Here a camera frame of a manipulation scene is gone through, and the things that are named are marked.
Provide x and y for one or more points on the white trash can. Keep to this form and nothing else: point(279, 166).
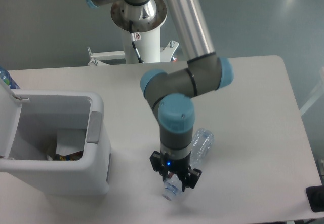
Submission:
point(30, 120)

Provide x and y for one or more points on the white plastic wrapper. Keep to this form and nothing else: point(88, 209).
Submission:
point(70, 141)

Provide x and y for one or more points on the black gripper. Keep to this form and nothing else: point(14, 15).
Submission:
point(163, 164)

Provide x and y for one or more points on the blue bottle behind can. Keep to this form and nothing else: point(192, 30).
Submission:
point(6, 77)

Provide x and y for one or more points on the black device at table edge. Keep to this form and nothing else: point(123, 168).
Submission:
point(315, 198)

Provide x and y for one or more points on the colourful trash in can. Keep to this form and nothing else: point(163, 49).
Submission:
point(59, 156)

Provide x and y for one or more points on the clear plastic water bottle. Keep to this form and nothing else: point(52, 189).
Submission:
point(201, 143)

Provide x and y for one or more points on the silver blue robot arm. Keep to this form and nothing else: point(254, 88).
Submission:
point(169, 94)

